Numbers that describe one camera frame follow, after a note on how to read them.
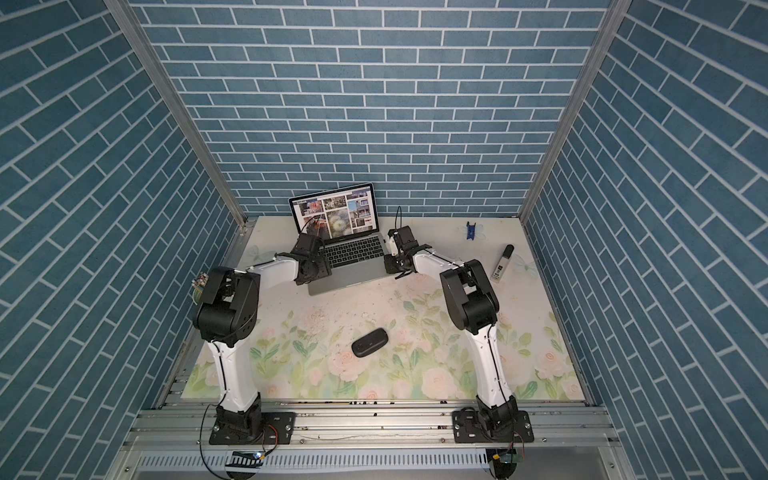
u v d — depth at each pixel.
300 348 0.87
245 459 0.72
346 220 1.09
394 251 0.95
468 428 0.74
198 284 0.81
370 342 0.86
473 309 0.59
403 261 0.81
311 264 0.80
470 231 1.16
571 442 0.72
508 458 0.71
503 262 1.04
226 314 0.53
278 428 0.73
